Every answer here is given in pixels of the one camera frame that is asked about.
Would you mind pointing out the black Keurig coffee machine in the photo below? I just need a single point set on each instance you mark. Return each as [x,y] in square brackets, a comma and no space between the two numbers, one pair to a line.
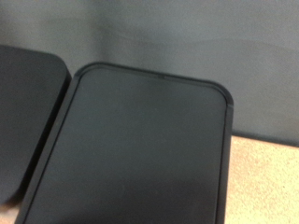
[134,149]

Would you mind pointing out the grey partition panel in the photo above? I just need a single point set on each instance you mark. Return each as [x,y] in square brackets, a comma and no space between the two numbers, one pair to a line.
[187,31]

